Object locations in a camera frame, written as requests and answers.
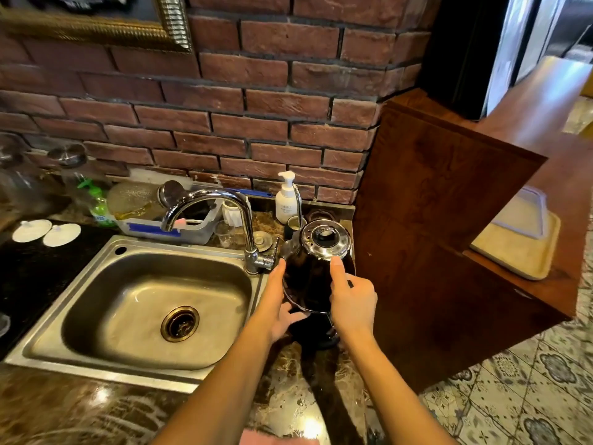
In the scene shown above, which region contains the person's left hand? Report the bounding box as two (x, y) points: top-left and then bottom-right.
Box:
(252, 259), (309, 345)

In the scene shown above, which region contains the person's right hand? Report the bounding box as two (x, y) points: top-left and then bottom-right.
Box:
(329, 256), (379, 341)

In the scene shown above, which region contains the black kettle with chrome lid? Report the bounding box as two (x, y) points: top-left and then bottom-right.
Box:
(281, 219), (357, 316)

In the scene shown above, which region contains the person's right forearm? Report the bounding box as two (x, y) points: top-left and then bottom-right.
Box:
(340, 331), (458, 445)

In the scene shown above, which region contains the person's left forearm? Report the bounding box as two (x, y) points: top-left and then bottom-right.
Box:
(152, 320), (280, 445)

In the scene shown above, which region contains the small dark cup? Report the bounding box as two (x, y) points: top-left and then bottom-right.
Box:
(284, 216), (308, 240)

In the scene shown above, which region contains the black kettle base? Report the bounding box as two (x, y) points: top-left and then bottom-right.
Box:
(288, 312), (342, 351)

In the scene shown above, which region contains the small clear glass cup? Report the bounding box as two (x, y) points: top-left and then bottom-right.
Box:
(213, 221), (235, 249)

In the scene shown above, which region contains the white pump soap bottle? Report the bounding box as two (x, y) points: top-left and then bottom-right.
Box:
(275, 171), (300, 225)

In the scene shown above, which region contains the white cup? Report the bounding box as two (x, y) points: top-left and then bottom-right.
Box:
(221, 199), (245, 228)

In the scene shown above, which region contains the thin chrome water tap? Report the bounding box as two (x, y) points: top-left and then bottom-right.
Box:
(292, 184), (305, 227)

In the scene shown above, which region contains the grey plastic dish rack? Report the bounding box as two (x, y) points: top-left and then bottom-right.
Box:
(115, 184), (274, 246)

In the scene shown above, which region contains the chrome curved faucet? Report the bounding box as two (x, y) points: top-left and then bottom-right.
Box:
(160, 189), (280, 276)

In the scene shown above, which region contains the brass sink drain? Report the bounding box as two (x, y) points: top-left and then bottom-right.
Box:
(160, 306), (201, 343)

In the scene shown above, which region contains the dark wooden counter cabinet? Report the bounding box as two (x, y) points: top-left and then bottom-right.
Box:
(351, 55), (593, 395)

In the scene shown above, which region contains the stainless steel sink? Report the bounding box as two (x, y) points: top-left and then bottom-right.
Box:
(4, 234), (271, 395)

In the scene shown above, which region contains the clear glass bowl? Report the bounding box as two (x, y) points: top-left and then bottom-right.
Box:
(106, 181), (161, 222)

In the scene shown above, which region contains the beige cutting board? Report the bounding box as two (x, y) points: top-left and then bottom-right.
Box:
(470, 209), (562, 281)

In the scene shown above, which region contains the green dish soap bottle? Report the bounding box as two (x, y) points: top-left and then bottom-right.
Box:
(76, 177), (117, 228)

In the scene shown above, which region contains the clear plastic container lid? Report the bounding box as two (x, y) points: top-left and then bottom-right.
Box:
(491, 184), (550, 240)

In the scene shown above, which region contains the white round lid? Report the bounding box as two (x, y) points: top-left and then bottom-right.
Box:
(11, 219), (53, 244)
(42, 223), (82, 248)

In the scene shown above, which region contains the glass jar with metal lid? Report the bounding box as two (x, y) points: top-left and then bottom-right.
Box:
(46, 143), (93, 200)

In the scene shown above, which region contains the black refrigerator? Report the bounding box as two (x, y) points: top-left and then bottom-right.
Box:
(418, 0), (593, 122)

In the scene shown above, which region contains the large clear glass jar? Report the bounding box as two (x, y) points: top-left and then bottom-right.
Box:
(0, 132), (51, 219)

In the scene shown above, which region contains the gold picture frame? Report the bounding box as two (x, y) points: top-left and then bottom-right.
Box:
(0, 0), (195, 54)

